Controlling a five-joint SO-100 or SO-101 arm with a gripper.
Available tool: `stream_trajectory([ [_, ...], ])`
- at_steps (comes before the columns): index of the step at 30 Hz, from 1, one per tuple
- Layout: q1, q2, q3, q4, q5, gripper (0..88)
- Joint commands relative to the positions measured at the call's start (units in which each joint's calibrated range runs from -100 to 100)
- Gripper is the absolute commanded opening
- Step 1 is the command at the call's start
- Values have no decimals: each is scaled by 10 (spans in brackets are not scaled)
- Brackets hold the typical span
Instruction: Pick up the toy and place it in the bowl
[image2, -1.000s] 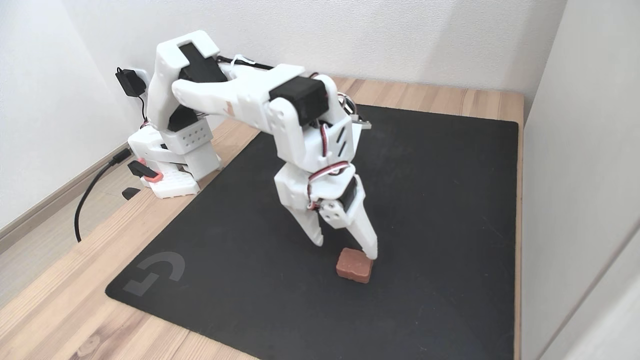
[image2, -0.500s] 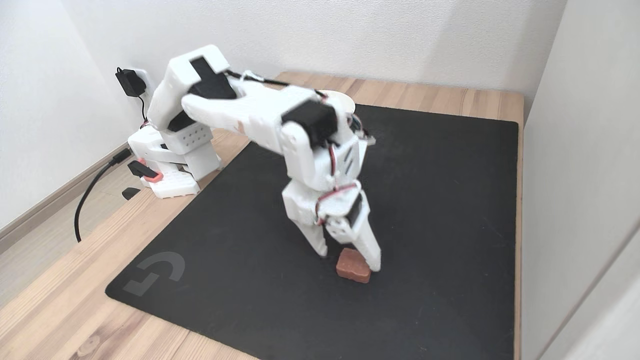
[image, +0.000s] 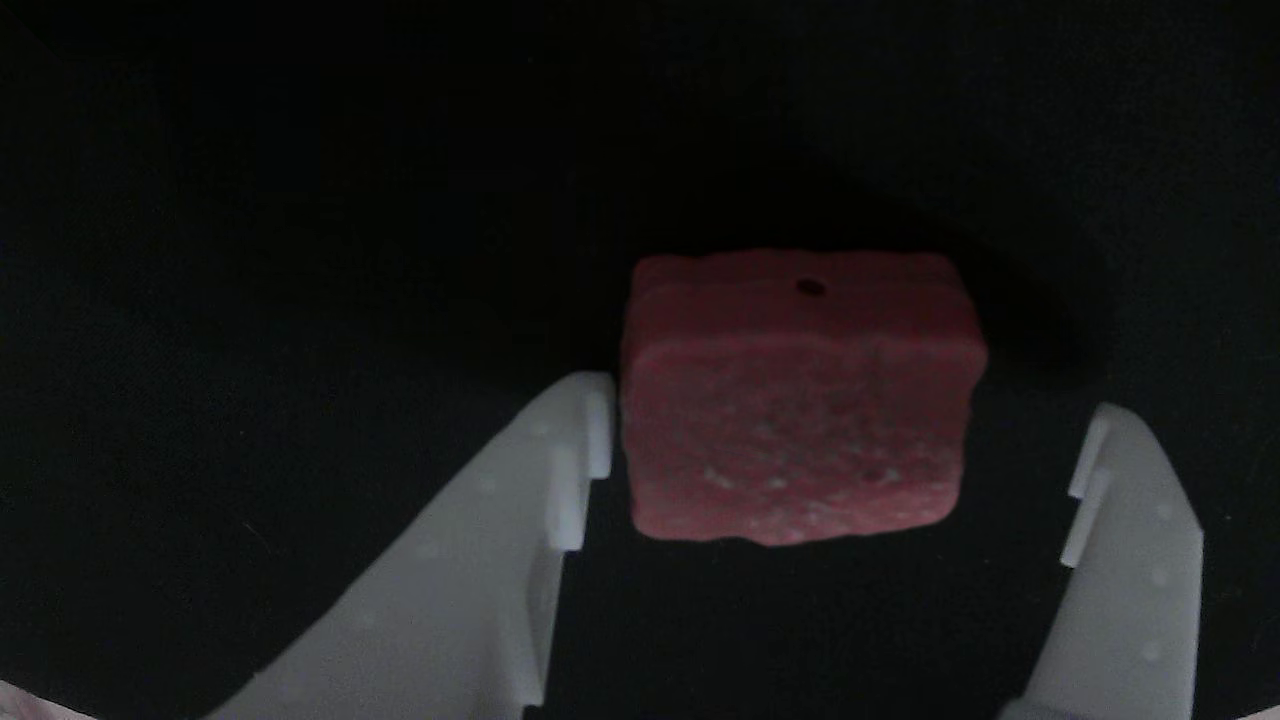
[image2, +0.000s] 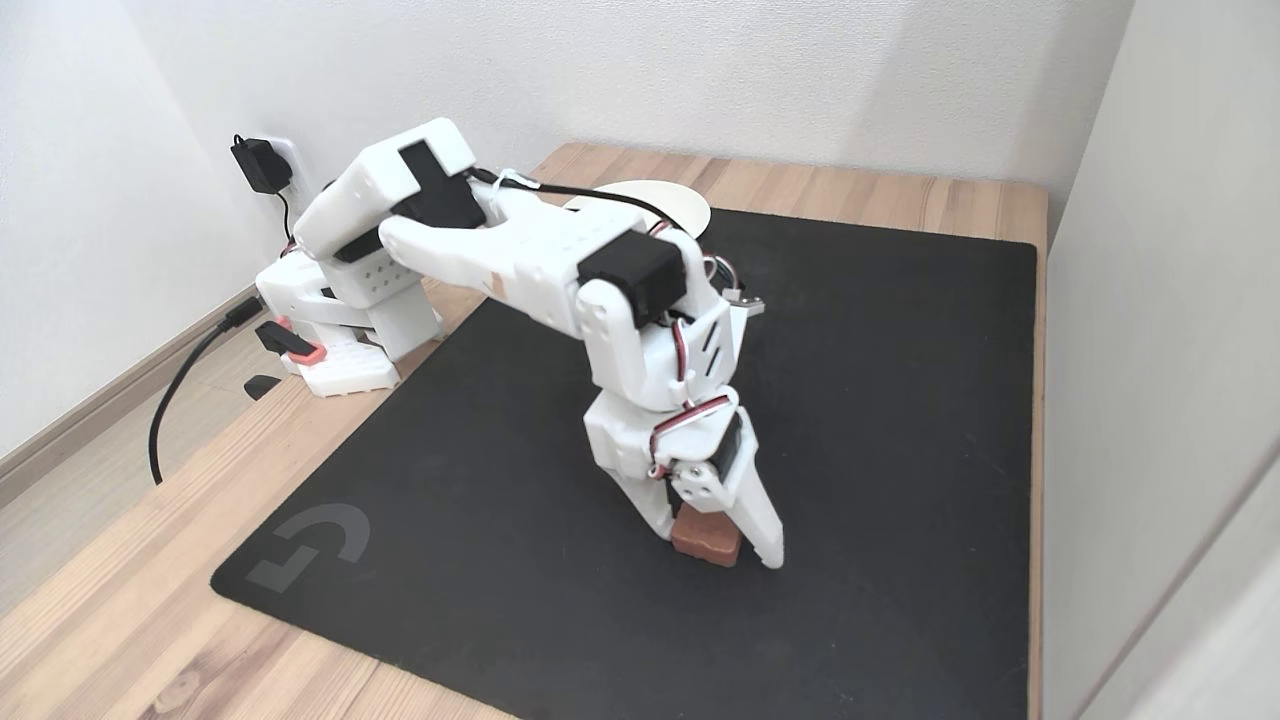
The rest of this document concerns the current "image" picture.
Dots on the red toy block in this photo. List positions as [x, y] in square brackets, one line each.
[800, 410]

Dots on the black desk mat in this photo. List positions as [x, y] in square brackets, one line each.
[300, 200]

